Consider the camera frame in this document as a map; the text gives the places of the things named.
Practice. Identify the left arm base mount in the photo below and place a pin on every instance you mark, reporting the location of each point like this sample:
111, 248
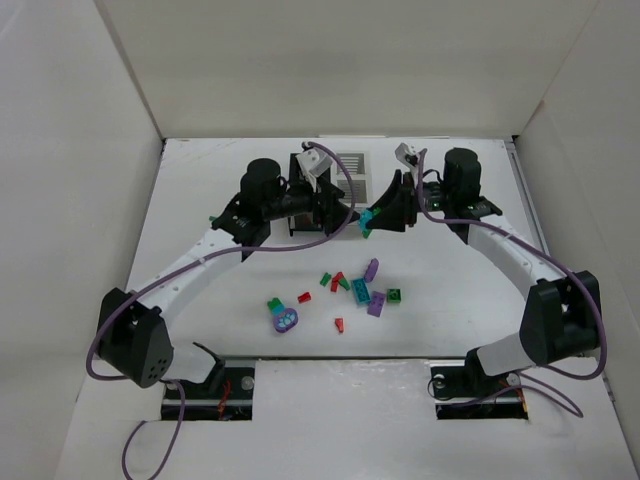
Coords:
228, 397

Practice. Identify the teal lego plate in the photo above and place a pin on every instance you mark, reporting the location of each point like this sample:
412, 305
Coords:
361, 292

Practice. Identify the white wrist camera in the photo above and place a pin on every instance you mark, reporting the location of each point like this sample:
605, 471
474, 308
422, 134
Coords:
408, 155
313, 162

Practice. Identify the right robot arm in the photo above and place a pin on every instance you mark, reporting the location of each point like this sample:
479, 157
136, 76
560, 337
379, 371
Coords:
562, 315

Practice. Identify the green lego slope centre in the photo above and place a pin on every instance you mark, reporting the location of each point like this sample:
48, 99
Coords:
344, 284

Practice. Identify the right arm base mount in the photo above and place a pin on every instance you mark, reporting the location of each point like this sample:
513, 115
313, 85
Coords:
457, 397

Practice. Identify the red lego brick left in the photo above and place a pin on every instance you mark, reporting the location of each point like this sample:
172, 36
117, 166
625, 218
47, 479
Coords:
305, 297

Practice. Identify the green lego small centre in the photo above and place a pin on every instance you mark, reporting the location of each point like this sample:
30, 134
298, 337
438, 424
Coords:
325, 279

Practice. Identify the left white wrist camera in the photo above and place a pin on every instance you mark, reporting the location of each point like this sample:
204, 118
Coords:
313, 162

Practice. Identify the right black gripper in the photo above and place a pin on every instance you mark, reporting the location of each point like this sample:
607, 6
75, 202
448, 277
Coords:
408, 201

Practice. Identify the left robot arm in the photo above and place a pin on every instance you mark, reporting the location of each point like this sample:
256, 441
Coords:
133, 333

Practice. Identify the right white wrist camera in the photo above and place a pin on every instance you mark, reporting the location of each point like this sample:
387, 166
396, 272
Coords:
408, 155

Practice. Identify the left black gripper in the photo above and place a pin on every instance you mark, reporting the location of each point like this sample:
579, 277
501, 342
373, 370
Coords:
319, 203

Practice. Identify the purple lego rounded upper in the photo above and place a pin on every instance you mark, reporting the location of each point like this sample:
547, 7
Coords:
371, 270

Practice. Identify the red lego centre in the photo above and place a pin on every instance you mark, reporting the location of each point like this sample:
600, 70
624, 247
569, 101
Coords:
335, 282

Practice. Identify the purple lego brick lower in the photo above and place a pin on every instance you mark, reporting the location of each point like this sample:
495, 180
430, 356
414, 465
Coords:
376, 304

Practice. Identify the purple flower lego piece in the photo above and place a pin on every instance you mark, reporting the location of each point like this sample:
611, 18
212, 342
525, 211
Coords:
285, 320

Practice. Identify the green lego square brick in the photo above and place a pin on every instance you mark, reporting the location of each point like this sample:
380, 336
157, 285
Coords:
394, 296

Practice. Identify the white slotted container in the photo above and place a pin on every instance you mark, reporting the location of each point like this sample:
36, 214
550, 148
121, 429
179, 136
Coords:
358, 165

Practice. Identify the black slotted container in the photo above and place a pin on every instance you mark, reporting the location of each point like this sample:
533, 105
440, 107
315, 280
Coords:
307, 216

